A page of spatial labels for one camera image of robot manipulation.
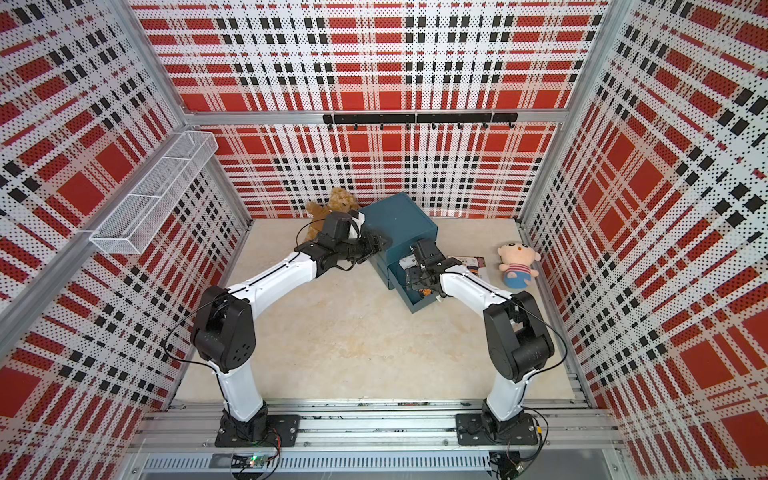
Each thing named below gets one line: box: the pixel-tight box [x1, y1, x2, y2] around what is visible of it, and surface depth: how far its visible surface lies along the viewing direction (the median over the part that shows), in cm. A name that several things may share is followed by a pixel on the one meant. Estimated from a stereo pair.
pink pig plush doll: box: [497, 242, 541, 289], surface depth 103 cm
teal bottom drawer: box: [387, 261, 439, 314], surface depth 88 cm
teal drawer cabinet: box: [359, 192, 438, 289], surface depth 93 cm
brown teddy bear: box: [306, 187, 359, 242], surface depth 114 cm
